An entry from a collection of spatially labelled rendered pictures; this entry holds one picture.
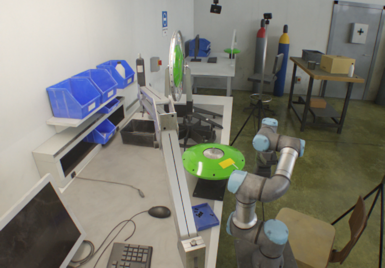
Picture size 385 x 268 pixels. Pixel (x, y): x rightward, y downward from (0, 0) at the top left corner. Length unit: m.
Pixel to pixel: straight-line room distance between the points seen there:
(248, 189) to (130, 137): 1.05
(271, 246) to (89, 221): 0.76
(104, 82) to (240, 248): 1.28
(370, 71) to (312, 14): 1.89
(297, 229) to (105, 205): 1.07
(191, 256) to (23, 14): 1.23
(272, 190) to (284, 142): 0.21
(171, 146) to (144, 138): 0.92
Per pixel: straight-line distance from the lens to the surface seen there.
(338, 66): 4.00
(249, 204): 0.82
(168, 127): 0.69
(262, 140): 0.89
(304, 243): 1.52
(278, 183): 0.77
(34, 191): 0.89
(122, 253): 1.01
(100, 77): 1.73
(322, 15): 5.92
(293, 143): 0.89
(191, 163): 1.17
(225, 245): 2.19
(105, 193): 1.31
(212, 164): 1.14
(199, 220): 1.11
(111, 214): 1.19
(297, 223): 1.61
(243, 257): 1.10
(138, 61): 1.15
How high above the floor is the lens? 1.74
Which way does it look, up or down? 25 degrees down
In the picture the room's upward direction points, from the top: straight up
